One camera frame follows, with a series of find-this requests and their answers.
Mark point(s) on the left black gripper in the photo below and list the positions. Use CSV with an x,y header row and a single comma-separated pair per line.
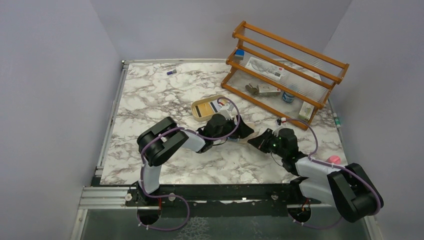
x,y
238,129

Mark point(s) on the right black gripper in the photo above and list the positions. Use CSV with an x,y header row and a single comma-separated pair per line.
x,y
267,139

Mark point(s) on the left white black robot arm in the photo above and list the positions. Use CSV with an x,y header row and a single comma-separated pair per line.
x,y
160,142

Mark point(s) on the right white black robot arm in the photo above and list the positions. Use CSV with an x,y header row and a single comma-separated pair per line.
x,y
347,188

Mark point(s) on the grey card in tray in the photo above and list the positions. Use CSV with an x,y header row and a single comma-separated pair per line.
x,y
216,106

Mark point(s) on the yellow card with black stripe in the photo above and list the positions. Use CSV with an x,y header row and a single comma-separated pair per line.
x,y
203,109

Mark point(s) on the metal binder clip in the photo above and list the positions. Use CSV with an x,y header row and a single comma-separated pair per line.
x,y
251,89

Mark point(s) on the beige oval tray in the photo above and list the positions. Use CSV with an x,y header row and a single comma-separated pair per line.
x,y
219,98

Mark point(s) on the small grey box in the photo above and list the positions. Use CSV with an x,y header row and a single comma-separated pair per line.
x,y
268,90

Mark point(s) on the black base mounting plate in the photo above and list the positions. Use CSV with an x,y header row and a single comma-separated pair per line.
x,y
182,201

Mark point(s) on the green white small box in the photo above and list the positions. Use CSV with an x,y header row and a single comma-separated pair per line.
x,y
306,111

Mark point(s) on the clear printed packet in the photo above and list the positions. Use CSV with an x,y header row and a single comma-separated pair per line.
x,y
265,68

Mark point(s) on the orange wooden shelf rack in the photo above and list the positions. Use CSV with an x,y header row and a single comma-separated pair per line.
x,y
309,75

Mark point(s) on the blue grey eraser block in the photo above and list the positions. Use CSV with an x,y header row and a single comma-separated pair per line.
x,y
239,54

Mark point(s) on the pink round cap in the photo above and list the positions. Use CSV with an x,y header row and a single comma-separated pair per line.
x,y
334,159

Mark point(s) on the green white tube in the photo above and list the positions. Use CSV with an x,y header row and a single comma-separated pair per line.
x,y
336,120

